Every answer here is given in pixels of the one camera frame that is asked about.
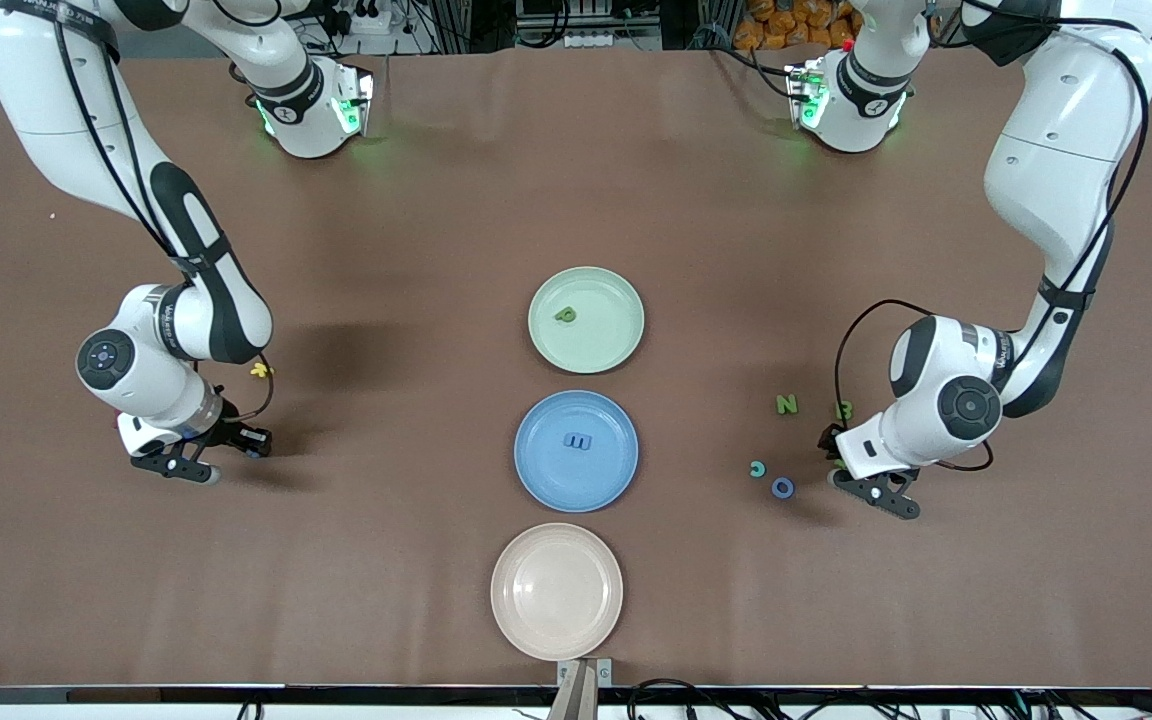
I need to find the table cover sheet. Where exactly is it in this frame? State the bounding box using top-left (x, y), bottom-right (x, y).
top-left (0, 48), bottom-right (1152, 689)

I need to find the green plate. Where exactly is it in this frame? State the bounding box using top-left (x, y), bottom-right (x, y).
top-left (527, 265), bottom-right (646, 376)

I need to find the blue plate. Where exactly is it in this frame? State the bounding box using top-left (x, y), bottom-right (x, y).
top-left (513, 389), bottom-right (640, 514)

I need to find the beige plate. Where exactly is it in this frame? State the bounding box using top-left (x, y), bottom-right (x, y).
top-left (490, 522), bottom-right (625, 662)

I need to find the pile of orange objects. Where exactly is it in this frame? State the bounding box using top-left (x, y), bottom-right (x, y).
top-left (733, 0), bottom-right (862, 51)

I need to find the white power strip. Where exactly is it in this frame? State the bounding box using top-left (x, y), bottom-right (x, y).
top-left (321, 0), bottom-right (392, 36)
top-left (521, 28), bottom-right (662, 51)

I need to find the metal table edge rail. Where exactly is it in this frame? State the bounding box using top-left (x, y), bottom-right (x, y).
top-left (0, 684), bottom-right (1152, 705)

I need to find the black floor cable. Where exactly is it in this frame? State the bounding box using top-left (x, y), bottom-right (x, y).
top-left (626, 678), bottom-right (787, 720)

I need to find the metal camera bracket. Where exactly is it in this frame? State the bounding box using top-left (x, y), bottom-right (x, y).
top-left (557, 658), bottom-right (614, 689)

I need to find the camera stand pole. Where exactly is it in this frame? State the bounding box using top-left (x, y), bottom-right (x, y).
top-left (546, 662), bottom-right (599, 720)

